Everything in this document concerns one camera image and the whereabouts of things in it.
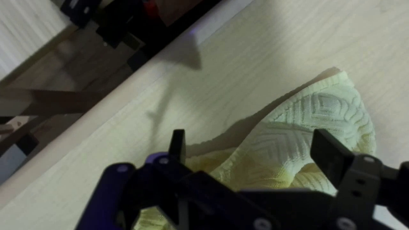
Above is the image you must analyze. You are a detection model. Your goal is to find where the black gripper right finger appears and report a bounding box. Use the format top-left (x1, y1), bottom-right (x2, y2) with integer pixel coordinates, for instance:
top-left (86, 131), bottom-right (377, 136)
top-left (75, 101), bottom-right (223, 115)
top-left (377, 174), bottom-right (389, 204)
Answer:
top-left (309, 128), bottom-right (386, 207)

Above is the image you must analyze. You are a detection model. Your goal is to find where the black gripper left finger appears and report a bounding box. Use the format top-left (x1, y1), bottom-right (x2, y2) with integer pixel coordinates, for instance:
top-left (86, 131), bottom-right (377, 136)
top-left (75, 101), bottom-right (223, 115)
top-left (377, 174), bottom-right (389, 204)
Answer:
top-left (145, 128), bottom-right (202, 190)

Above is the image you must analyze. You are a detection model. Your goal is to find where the yellow textured cloth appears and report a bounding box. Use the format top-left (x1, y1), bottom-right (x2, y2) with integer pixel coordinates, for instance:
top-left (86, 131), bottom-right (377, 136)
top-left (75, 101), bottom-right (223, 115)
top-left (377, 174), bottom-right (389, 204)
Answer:
top-left (135, 69), bottom-right (378, 230)

